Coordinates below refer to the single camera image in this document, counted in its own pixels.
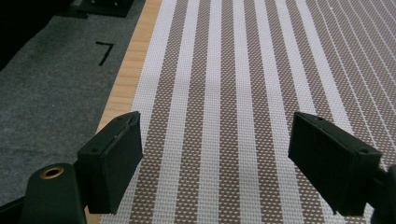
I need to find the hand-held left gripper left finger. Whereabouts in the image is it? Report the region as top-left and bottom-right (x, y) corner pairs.
(77, 110), (144, 216)

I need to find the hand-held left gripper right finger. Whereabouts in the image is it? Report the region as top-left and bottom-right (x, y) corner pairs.
(288, 111), (383, 217)

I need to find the brown white striped woven placemat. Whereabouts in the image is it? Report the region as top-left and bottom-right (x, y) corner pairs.
(100, 0), (396, 224)

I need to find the black stand base plate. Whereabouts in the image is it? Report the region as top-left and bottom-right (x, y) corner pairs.
(77, 0), (135, 19)

